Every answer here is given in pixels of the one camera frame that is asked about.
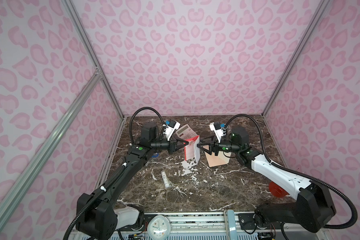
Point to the aluminium frame strut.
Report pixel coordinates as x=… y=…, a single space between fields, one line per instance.
x=88 y=46
x=310 y=29

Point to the light blue tape strip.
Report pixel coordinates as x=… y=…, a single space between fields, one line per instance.
x=230 y=223

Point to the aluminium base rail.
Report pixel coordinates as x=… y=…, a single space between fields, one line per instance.
x=211 y=226

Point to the peach envelope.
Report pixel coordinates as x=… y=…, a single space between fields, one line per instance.
x=221 y=159

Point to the pink calculator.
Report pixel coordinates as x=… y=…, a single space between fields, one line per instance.
x=185 y=132

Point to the white glue stick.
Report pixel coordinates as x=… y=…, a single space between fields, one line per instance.
x=165 y=179

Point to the aluminium diagonal frame bar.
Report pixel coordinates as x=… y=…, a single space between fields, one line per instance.
x=19 y=189

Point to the aluminium frame strut right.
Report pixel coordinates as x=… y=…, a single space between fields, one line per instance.
x=310 y=29

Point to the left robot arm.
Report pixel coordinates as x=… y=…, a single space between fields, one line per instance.
x=96 y=216

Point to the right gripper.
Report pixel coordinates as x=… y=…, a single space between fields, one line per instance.
x=215 y=147

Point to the white desk clock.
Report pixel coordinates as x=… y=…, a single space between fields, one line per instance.
x=159 y=228

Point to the red pencil cup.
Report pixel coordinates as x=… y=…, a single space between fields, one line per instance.
x=277 y=191

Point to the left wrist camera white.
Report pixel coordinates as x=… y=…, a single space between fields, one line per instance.
x=170 y=127

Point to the aluminium frame strut left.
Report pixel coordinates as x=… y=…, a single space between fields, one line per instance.
x=88 y=46

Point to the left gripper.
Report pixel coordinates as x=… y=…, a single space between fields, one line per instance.
x=174 y=147

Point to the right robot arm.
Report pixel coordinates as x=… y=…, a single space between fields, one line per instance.
x=313 y=207

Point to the pink red-bordered letter paper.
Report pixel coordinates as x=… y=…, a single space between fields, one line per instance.
x=192 y=152

